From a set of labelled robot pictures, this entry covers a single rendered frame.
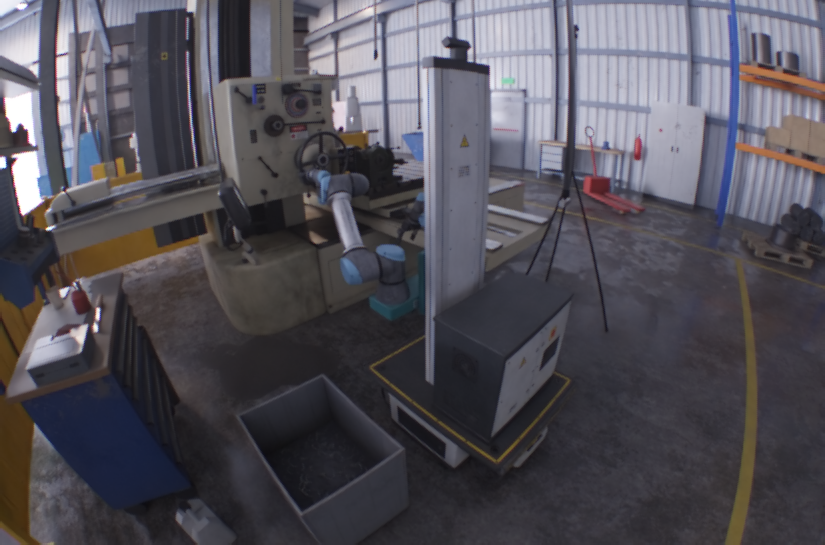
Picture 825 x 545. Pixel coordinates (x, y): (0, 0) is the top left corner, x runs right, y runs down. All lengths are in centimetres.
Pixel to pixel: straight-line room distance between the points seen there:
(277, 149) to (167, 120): 99
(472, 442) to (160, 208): 229
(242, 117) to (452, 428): 208
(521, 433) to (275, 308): 194
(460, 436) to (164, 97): 287
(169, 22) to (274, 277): 216
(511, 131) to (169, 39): 850
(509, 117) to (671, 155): 448
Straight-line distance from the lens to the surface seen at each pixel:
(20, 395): 149
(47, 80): 687
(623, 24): 895
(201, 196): 256
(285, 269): 263
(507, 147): 983
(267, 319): 276
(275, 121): 229
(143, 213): 254
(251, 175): 233
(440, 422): 161
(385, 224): 280
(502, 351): 118
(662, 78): 860
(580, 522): 182
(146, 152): 287
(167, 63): 293
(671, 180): 795
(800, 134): 750
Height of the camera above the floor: 159
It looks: 21 degrees down
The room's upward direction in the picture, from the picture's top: 1 degrees counter-clockwise
